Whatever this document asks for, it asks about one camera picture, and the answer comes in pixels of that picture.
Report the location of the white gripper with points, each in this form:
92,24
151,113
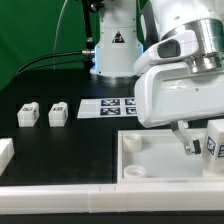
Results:
171,93

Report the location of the white square tabletop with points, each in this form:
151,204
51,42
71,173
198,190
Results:
158,156

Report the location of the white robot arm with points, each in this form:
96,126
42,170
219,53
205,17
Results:
190,31

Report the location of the white sheet with markers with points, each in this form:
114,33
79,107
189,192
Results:
107,107

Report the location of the black pole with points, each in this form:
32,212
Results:
88,30

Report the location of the white left obstacle block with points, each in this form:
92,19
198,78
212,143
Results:
6,153

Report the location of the white front obstacle rail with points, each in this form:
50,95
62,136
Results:
149,197

